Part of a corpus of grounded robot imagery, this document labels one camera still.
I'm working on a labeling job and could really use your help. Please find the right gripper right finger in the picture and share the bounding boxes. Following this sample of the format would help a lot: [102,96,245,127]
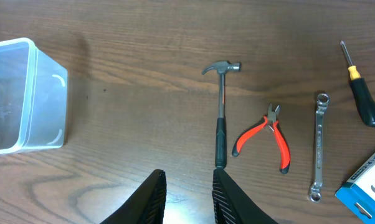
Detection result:
[212,168,277,224]

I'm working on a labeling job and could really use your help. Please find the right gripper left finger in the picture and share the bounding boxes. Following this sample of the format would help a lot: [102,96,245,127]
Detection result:
[101,169,167,224]

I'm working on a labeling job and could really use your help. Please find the red handled cutting pliers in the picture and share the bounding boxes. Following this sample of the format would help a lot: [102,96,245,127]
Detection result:
[232,104,291,174]

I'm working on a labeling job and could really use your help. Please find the small claw hammer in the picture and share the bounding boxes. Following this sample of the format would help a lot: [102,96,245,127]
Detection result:
[202,60,242,169]

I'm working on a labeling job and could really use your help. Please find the clear plastic container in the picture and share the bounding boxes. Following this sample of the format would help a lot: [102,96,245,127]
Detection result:
[0,37,69,155]

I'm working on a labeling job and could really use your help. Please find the blue white product box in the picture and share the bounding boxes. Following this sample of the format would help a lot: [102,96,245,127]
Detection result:
[335,153,375,224]

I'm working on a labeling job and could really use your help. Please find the black yellow screwdriver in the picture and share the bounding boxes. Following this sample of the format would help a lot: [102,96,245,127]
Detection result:
[339,40,375,128]

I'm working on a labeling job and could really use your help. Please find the silver ring spanner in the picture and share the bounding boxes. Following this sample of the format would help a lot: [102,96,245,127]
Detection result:
[308,93,330,202]

